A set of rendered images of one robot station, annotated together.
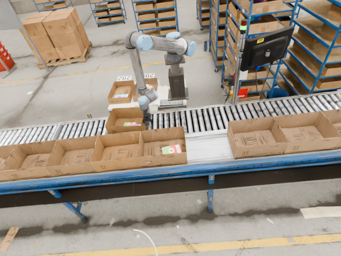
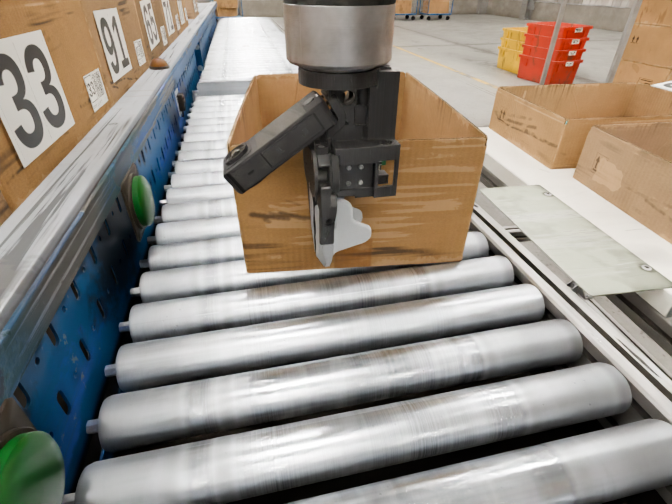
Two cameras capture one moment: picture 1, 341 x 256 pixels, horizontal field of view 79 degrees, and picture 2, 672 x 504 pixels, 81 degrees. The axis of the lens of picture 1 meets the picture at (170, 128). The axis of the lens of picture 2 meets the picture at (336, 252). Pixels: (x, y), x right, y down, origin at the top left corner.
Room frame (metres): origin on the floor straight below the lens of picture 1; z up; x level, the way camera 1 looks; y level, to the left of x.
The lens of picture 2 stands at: (1.50, -0.14, 1.06)
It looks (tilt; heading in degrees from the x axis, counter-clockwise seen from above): 34 degrees down; 73
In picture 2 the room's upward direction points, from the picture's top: straight up
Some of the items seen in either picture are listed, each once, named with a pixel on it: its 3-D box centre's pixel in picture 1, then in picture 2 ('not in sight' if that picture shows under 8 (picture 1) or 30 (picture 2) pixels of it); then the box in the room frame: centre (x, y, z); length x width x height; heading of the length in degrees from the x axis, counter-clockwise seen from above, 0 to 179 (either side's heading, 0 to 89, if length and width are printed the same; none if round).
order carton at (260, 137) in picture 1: (254, 137); not in sight; (1.08, -0.69, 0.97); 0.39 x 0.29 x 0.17; 85
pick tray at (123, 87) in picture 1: (122, 92); (599, 120); (2.35, 0.56, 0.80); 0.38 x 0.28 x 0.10; 170
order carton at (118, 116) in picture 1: (128, 122); (342, 152); (1.70, 0.45, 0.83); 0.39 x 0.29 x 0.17; 78
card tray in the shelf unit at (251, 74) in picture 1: (249, 67); not in sight; (2.42, -1.20, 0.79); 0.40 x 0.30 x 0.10; 176
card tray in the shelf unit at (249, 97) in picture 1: (244, 91); not in sight; (2.43, -1.19, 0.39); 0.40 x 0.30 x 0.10; 175
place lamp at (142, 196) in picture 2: not in sight; (145, 200); (1.40, 0.42, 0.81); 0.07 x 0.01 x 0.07; 85
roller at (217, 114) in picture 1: (219, 123); not in sight; (1.55, -0.54, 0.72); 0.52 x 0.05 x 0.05; 175
